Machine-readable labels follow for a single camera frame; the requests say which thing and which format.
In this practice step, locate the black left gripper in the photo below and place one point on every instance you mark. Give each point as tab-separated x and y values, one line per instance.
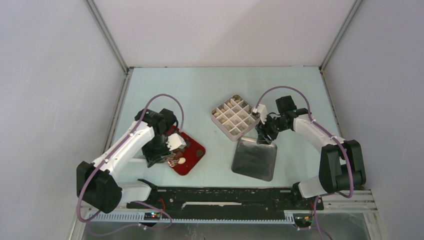
151	158

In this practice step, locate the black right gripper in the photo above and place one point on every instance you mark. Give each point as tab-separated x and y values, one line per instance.
263	131

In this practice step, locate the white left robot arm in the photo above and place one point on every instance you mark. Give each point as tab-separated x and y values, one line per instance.
150	133

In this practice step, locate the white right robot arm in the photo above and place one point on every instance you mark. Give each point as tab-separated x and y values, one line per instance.
341	164

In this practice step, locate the white oval chocolate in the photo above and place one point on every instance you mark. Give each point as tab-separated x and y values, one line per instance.
181	161

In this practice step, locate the round dark chocolate piece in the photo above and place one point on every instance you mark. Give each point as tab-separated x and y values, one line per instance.
200	153

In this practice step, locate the silver metal tin lid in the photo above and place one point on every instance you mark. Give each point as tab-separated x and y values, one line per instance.
254	160

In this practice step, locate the pink tin with white dividers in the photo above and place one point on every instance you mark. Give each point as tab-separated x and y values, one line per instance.
234	117

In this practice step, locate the red rectangular tray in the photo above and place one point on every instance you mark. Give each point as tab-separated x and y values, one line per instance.
189	153

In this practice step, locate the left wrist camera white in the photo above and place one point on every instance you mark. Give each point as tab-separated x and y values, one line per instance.
175	141

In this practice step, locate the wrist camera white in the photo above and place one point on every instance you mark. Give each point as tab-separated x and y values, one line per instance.
175	141
261	112

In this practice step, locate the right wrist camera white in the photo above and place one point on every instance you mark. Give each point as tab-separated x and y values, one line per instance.
261	112

